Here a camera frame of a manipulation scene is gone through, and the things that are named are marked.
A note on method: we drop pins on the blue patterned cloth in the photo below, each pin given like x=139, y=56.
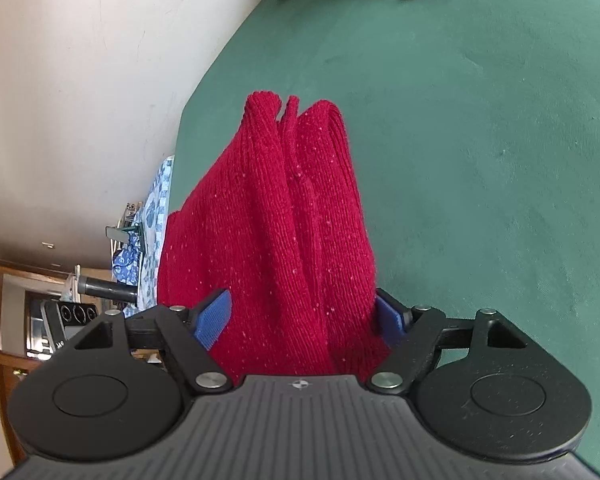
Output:
x=154, y=210

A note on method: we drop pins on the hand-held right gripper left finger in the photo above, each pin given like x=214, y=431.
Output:
x=213, y=317

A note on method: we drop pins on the dark appliance with dials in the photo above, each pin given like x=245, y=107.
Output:
x=59, y=320

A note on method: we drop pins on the dark grey post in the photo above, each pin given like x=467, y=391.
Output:
x=104, y=287

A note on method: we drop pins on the wooden cabinet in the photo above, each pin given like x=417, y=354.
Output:
x=4, y=385

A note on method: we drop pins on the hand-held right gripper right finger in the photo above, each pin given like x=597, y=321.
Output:
x=392, y=315

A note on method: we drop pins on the green table cover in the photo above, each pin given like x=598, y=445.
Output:
x=480, y=160

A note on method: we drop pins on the red knitted sweater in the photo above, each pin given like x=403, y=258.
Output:
x=280, y=235

